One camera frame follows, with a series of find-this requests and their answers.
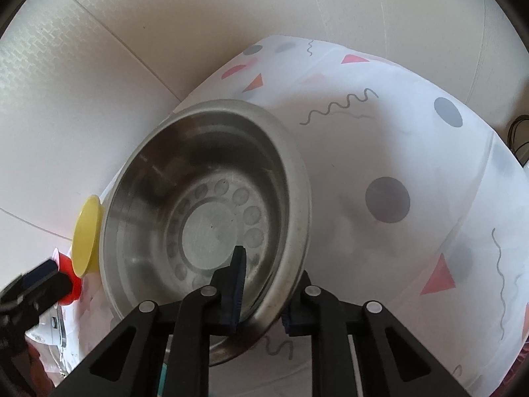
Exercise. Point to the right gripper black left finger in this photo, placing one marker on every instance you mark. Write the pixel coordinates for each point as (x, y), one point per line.
(128, 361)

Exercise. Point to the stainless steel bowl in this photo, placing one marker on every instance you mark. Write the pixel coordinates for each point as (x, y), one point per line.
(214, 176)

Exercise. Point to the yellow plastic bowl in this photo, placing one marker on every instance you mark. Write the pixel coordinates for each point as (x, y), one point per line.
(86, 238)

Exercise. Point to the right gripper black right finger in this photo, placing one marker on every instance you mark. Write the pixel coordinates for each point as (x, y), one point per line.
(362, 350)

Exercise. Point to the white patterned tablecloth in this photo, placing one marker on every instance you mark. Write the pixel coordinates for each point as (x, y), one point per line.
(417, 202)

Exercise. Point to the white ceramic electric kettle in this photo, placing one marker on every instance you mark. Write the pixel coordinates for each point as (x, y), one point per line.
(50, 329)

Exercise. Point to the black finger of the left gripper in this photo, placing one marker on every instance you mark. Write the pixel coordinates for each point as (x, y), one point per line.
(26, 303)
(39, 273)

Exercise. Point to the teal round plate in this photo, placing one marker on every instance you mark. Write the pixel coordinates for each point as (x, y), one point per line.
(163, 375)

